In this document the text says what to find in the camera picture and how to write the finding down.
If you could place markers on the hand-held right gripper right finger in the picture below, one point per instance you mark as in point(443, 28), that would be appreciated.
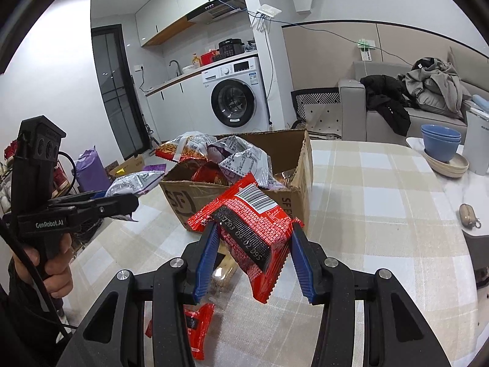
point(305, 271)

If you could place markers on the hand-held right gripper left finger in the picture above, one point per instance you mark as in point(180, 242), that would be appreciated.
point(206, 267)

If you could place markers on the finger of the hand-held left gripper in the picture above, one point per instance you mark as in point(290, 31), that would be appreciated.
point(86, 197)
point(114, 206)

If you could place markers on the purple and silver snack bag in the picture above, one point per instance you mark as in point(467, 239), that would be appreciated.
point(240, 160)
point(133, 181)

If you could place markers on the brown cardboard box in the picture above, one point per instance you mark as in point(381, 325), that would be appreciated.
point(174, 195)

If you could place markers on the red black-striped snack packet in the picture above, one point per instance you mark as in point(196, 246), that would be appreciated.
point(200, 332)
point(252, 221)

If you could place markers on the orange stick snack bag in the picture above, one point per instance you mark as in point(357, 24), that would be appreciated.
point(175, 151)

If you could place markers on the large red snack bag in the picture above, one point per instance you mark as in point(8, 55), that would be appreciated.
point(208, 176)

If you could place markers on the person's left hand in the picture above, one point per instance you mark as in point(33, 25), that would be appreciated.
point(57, 275)

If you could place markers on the clear biscuit packet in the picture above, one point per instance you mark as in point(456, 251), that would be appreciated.
point(227, 275)

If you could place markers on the printed cardboard box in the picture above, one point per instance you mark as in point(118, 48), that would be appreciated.
point(128, 166)

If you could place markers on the beige checked tablecloth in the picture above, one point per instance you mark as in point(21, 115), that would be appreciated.
point(363, 206)

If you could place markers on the black framed door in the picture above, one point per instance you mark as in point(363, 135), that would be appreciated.
point(114, 91)

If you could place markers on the white kitchen counter cabinet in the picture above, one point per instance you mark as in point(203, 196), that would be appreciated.
point(172, 107)

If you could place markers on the kitchen faucet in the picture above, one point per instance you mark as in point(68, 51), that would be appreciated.
point(177, 67)

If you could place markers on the white washing machine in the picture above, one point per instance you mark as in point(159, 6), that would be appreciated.
point(233, 103)

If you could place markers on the chair with patterned cushion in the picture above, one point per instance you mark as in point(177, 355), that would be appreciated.
point(317, 114)

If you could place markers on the grey sofa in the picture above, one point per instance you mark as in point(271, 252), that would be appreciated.
point(351, 114)

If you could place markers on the yellow bottle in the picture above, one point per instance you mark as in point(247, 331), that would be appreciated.
point(196, 61)

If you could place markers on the beige earbud case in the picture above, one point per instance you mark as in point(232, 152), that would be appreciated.
point(468, 214)

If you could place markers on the red storage box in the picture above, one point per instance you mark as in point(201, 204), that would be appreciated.
point(209, 58)

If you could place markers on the blue bowl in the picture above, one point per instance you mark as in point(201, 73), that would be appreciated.
point(441, 151)
point(441, 132)

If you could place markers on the beige plate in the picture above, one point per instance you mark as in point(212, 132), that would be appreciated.
point(456, 168)

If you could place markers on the black jacket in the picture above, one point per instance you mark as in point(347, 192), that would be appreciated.
point(386, 99)

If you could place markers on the black pressure cooker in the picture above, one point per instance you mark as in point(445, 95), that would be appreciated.
point(231, 49)

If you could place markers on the white electric kettle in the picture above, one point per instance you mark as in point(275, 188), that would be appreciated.
point(479, 141)

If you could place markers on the range hood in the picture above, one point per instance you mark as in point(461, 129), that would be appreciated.
point(217, 7)

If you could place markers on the grey clothes pile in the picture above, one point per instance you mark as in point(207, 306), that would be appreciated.
point(435, 88)

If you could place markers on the white power strip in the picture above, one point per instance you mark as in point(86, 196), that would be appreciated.
point(365, 49)

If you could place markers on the light blue cloth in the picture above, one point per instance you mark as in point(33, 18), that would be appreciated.
point(481, 103)

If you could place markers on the white router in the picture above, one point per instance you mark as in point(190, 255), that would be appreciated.
point(267, 10)

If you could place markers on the white wall cabinet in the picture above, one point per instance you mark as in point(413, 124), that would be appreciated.
point(172, 4)

